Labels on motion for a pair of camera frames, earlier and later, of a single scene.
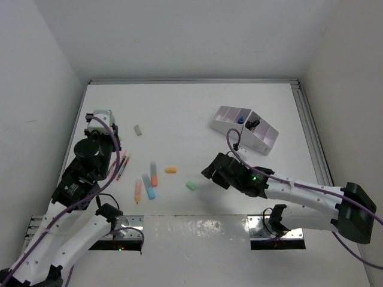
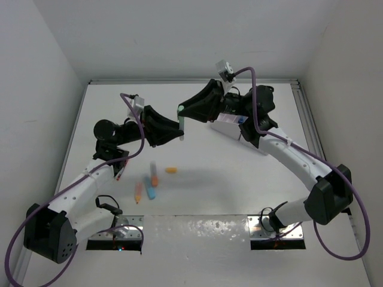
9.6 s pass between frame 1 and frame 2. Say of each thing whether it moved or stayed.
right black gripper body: moved
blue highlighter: stayed
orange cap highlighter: stayed
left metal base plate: stayed
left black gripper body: moved
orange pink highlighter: stayed
